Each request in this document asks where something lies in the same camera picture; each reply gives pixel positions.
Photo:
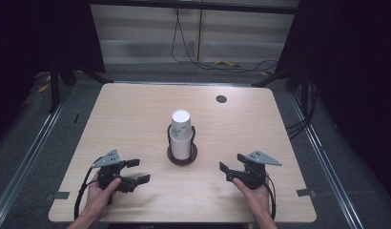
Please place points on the yellow strip on floor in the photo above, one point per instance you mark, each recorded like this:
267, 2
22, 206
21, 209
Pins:
44, 87
228, 63

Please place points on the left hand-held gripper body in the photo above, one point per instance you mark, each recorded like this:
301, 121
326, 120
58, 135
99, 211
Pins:
112, 171

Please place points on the black frame bar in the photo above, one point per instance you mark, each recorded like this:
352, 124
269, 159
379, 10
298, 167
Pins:
190, 6

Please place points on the black metal stand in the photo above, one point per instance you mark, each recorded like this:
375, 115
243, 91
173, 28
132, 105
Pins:
273, 78
54, 89

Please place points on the black curtain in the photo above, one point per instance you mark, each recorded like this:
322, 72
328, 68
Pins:
355, 79
31, 38

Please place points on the stack of white paper cups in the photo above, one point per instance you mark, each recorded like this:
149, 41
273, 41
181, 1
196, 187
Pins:
181, 149

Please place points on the white paper cup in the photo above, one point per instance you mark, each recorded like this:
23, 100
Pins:
181, 122

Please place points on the dark round cup holder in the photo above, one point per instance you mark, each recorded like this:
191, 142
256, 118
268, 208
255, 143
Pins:
181, 162

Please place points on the person's left hand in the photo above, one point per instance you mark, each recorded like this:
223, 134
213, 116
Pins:
96, 200

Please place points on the person's right hand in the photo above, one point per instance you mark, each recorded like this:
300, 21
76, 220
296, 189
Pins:
257, 200

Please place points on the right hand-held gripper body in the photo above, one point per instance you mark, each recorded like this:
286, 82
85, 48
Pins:
255, 173

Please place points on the dark round table grommet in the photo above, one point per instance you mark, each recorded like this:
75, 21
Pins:
221, 99

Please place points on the metal floor rail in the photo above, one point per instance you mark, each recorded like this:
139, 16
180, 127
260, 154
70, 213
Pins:
25, 159
324, 156

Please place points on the grey tape piece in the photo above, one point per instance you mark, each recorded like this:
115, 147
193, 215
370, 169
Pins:
306, 192
60, 195

